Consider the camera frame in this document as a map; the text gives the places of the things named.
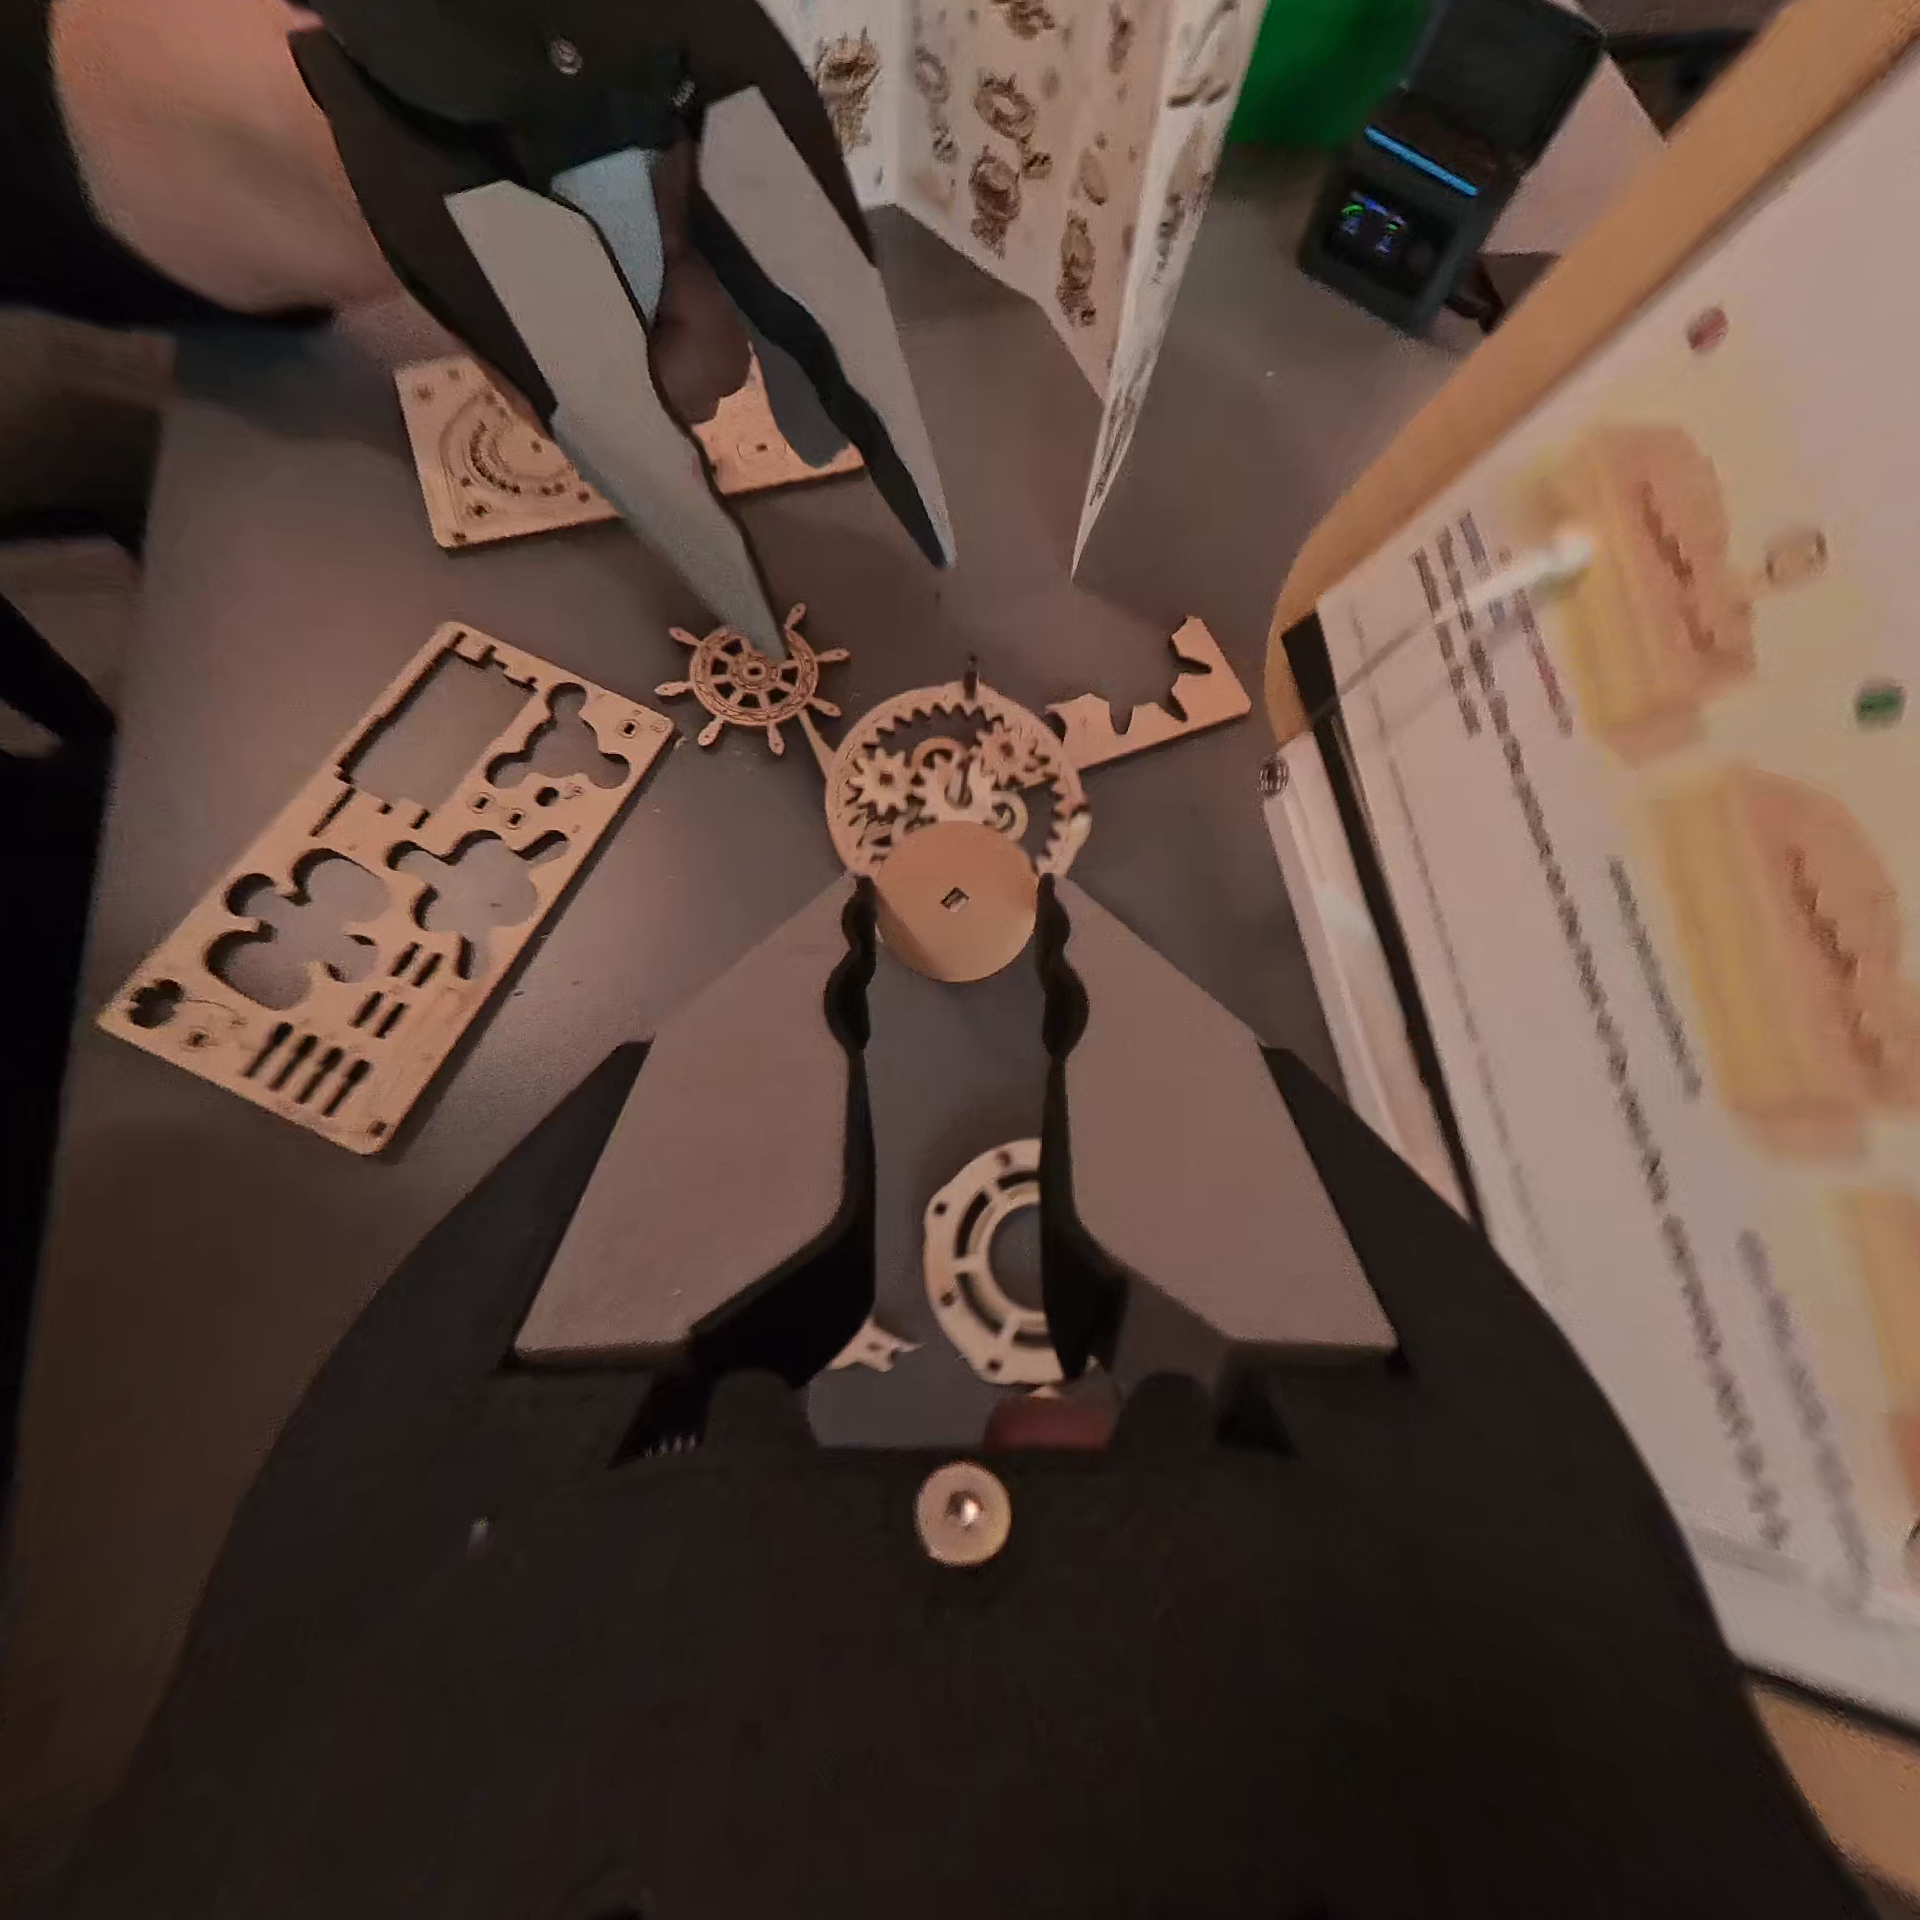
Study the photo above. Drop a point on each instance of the large punched-out wooden sheet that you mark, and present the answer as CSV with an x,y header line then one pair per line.
x,y
301,1021

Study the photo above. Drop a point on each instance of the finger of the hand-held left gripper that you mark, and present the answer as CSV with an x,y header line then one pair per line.
x,y
826,300
586,331

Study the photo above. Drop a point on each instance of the person's left hand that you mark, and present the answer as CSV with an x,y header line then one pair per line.
x,y
196,135

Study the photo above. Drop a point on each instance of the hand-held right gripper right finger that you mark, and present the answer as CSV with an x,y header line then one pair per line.
x,y
1214,1200

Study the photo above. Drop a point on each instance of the round wooden disc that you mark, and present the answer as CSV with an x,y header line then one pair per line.
x,y
960,932

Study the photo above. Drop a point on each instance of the folded assembly booklet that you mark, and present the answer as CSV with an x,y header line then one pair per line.
x,y
1049,149

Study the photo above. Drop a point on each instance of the printed instruction sheet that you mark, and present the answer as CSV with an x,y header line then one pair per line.
x,y
1650,975

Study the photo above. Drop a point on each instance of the small spiked wooden part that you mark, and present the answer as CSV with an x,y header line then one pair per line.
x,y
869,1349

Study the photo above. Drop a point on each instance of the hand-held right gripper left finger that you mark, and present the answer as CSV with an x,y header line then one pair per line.
x,y
704,1185

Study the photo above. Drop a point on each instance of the notched wooden sheet strip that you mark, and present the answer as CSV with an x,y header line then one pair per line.
x,y
1156,704

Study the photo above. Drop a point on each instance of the wooden gear model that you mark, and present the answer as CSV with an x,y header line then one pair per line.
x,y
902,765

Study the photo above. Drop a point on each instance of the green plastic bin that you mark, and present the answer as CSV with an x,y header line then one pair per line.
x,y
1319,61

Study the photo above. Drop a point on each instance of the square wooden sheet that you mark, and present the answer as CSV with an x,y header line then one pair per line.
x,y
480,465

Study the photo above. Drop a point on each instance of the black device with screen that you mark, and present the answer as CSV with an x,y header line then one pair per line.
x,y
1424,195

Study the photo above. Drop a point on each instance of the wooden ship wheel part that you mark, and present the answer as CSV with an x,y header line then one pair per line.
x,y
734,694

